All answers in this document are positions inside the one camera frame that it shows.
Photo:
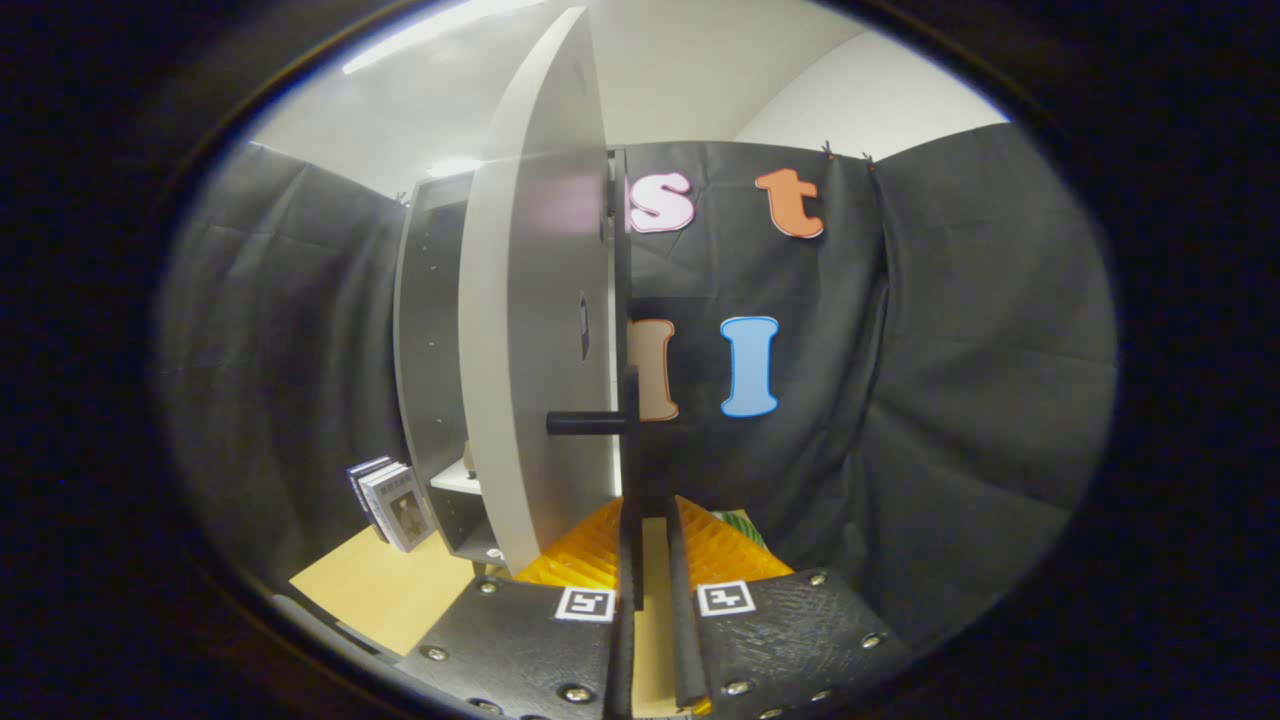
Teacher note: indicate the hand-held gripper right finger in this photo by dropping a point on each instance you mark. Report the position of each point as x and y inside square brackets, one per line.
[683, 620]

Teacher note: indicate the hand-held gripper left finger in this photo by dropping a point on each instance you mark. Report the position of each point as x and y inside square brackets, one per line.
[627, 600]

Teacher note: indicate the white shoe cabinet door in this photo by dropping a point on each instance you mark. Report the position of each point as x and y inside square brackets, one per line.
[530, 350]

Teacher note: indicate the white cabinet shelf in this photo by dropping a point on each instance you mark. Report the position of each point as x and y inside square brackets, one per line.
[455, 478]

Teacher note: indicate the green patterned item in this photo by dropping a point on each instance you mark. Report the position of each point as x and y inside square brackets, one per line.
[745, 525]

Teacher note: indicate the grey portrait cover book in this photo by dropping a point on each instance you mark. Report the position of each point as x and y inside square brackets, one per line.
[405, 515]

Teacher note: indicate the thin blue white book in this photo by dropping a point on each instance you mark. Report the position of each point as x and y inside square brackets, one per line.
[368, 490]

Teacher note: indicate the black backdrop cloth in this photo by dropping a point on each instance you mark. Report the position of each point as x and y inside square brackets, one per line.
[950, 350]

